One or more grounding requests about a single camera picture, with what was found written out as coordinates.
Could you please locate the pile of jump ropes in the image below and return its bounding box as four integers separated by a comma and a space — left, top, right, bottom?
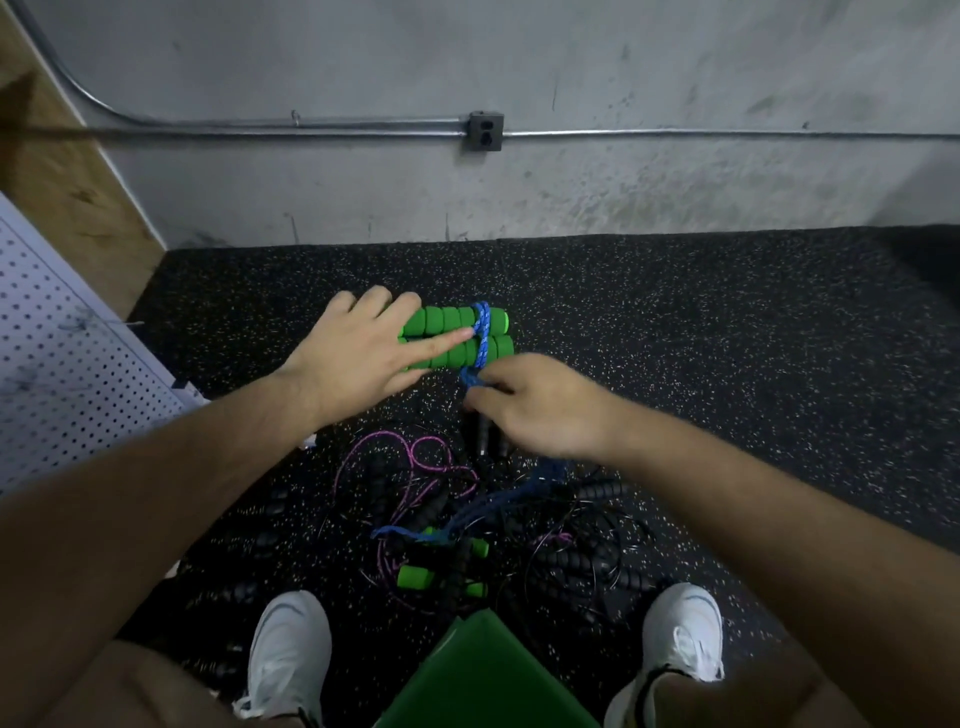
322, 427, 677, 647

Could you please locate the white shoe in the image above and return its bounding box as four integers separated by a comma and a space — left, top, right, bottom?
237, 589, 333, 728
607, 582, 726, 728

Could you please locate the person's left hand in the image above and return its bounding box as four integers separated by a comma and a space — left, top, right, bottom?
282, 285, 479, 431

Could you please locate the white right shoe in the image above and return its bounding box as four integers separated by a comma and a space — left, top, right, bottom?
607, 582, 726, 728

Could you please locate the person's leg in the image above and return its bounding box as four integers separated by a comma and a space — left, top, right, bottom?
45, 637, 287, 728
660, 672, 872, 728

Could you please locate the person's left forearm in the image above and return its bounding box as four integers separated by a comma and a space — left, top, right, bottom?
0, 372, 320, 728

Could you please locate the person's right leg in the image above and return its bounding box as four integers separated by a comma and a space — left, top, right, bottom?
660, 672, 872, 728

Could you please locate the person's right forearm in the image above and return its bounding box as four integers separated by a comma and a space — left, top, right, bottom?
607, 402, 960, 728

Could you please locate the white pegboard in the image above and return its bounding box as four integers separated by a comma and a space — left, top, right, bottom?
0, 192, 209, 497

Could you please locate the blue green-handled jump rope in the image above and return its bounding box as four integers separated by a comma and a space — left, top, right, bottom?
372, 300, 572, 545

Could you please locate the white left shoe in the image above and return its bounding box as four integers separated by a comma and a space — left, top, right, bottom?
237, 589, 333, 728

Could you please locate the metal conduit pipe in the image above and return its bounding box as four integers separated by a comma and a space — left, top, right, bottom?
15, 0, 960, 143

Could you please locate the person's right hand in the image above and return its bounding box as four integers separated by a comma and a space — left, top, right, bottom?
457, 352, 632, 464

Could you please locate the grey electrical junction box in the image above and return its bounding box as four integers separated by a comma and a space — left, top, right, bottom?
465, 111, 504, 152

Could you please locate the person's left leg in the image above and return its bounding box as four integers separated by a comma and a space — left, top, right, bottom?
45, 637, 287, 728

